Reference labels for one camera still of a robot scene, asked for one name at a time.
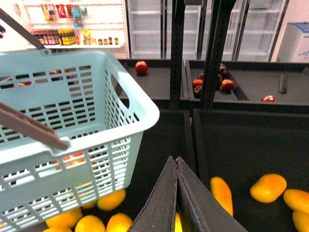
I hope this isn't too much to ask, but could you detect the glass door refrigerator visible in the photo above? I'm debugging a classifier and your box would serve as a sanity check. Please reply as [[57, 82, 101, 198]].
[[125, 0, 289, 62]]

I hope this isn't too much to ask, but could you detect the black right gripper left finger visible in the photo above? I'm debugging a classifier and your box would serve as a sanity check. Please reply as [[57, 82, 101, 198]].
[[128, 156, 178, 232]]

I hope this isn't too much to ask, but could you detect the yellow mango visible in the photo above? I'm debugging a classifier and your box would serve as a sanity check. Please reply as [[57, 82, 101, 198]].
[[210, 176, 234, 216], [250, 174, 287, 203], [283, 189, 309, 214]]

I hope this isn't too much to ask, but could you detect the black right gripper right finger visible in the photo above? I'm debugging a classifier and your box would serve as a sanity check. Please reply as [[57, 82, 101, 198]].
[[176, 157, 246, 232]]

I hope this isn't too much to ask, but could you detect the white shelf with bottles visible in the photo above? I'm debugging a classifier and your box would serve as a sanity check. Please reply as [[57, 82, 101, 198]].
[[17, 0, 129, 58]]

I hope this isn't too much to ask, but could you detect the yellow lemon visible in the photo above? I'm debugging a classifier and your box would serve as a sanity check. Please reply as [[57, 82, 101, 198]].
[[74, 215, 106, 232], [97, 189, 126, 211], [45, 208, 83, 228], [106, 213, 132, 232]]

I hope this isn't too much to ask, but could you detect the white cabinet with blue drawing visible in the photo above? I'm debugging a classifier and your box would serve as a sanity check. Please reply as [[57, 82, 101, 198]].
[[276, 22, 309, 63]]

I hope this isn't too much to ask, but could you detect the red apple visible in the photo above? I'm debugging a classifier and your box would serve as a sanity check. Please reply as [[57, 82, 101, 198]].
[[135, 60, 148, 75], [221, 79, 235, 92], [261, 95, 277, 102]]

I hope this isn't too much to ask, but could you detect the light blue plastic basket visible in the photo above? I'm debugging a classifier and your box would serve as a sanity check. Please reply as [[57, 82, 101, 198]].
[[0, 49, 160, 232]]

